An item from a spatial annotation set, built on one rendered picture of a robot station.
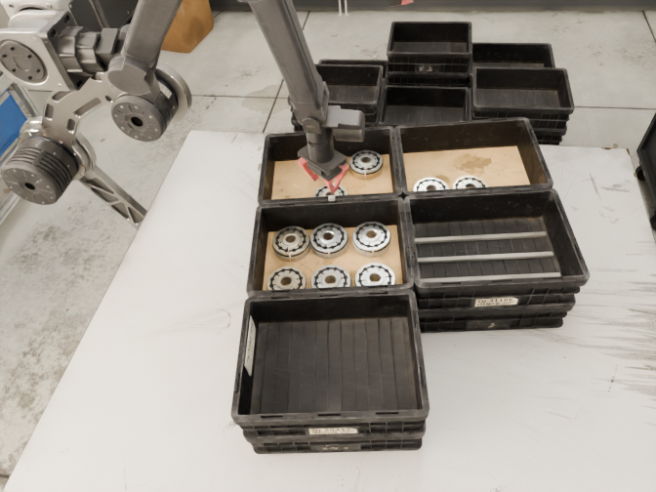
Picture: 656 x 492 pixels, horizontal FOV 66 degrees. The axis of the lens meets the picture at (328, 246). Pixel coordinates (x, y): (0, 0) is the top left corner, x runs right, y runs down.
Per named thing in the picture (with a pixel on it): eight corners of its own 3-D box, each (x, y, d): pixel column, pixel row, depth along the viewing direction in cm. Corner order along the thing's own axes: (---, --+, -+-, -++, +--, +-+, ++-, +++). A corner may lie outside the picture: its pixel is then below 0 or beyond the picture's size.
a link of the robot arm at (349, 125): (306, 81, 102) (300, 118, 100) (362, 83, 100) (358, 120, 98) (315, 114, 114) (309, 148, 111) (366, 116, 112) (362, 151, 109)
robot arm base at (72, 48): (90, 67, 103) (61, 9, 93) (127, 67, 101) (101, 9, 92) (70, 92, 98) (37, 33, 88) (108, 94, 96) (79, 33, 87)
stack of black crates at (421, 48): (386, 128, 277) (386, 53, 242) (390, 96, 295) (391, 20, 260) (461, 131, 270) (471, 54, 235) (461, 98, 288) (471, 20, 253)
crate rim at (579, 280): (414, 294, 119) (415, 288, 118) (402, 201, 138) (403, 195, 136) (589, 286, 117) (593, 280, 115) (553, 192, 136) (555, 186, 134)
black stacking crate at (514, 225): (413, 314, 127) (415, 289, 118) (402, 225, 146) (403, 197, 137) (576, 307, 124) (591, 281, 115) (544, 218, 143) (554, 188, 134)
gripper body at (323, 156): (317, 143, 121) (314, 118, 115) (348, 163, 116) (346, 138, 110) (297, 158, 118) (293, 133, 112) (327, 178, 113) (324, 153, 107)
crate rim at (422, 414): (231, 426, 103) (228, 422, 101) (247, 302, 122) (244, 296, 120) (430, 421, 101) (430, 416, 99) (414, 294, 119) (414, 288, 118)
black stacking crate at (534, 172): (402, 224, 146) (403, 196, 137) (393, 155, 164) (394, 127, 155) (543, 217, 143) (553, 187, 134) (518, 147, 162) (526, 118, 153)
